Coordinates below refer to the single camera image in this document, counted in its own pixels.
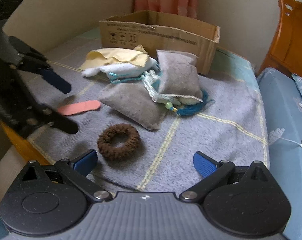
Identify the blue floral bed sheet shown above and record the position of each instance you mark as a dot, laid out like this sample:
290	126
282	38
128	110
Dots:
282	97

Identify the blue tassel with bead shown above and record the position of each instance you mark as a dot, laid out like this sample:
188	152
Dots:
191	107

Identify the white cloth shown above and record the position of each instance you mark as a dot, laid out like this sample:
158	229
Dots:
121	70

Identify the grey sachet bag rear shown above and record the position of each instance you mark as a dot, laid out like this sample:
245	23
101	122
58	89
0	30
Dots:
179	75

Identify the open cardboard box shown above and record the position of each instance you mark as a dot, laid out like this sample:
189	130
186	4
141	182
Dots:
161	31

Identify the teal floral drawstring pouch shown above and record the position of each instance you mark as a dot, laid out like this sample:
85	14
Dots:
151	82

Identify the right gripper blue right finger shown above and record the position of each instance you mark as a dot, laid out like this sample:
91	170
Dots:
214	174

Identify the yellow cleaning cloth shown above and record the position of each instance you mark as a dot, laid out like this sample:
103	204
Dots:
107	56

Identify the grey sachet bag front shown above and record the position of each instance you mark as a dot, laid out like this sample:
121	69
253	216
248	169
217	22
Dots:
134	101

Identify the brown knitted hair scrunchie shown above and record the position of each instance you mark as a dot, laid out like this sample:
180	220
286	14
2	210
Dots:
118	142

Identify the grey sachet bag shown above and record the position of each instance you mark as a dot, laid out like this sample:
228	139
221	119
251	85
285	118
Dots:
179	75
134	101

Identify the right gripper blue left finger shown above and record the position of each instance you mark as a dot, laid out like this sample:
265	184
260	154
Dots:
74	173

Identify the pink eraser strip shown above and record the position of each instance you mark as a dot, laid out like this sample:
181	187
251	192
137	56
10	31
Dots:
80	107

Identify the grey checked blanket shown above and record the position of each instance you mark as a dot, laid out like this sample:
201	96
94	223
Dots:
232	126

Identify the orange wooden headboard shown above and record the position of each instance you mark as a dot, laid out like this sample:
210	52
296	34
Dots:
285	51

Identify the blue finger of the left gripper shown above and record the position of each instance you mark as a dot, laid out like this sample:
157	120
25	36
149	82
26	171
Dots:
31	60
40	115

